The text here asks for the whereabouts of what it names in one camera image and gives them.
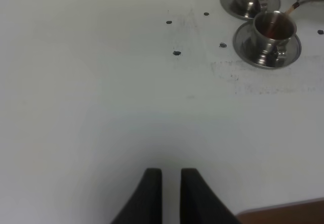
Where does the near stainless steel saucer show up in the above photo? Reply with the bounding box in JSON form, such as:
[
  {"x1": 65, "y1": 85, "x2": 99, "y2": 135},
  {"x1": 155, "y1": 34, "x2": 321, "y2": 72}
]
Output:
[{"x1": 233, "y1": 22, "x2": 302, "y2": 69}]

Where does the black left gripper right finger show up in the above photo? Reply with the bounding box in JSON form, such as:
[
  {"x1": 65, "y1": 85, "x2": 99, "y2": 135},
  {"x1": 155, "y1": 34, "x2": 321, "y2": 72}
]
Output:
[{"x1": 180, "y1": 168, "x2": 239, "y2": 223}]

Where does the far stainless steel saucer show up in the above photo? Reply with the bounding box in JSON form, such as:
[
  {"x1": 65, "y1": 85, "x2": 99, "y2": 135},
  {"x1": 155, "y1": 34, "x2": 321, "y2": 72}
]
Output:
[{"x1": 220, "y1": 0, "x2": 281, "y2": 21}]

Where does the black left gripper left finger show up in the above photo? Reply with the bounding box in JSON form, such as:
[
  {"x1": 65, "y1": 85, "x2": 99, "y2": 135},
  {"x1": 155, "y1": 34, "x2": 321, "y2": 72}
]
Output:
[{"x1": 112, "y1": 168, "x2": 163, "y2": 223}]

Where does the stainless steel saucer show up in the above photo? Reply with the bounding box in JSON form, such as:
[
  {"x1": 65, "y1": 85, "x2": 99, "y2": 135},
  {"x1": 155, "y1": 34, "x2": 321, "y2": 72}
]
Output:
[
  {"x1": 220, "y1": 0, "x2": 281, "y2": 21},
  {"x1": 233, "y1": 22, "x2": 302, "y2": 69}
]

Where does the near stainless steel teacup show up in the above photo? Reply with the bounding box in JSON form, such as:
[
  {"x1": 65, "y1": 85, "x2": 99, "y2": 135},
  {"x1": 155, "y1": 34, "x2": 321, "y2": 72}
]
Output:
[{"x1": 251, "y1": 11, "x2": 297, "y2": 69}]

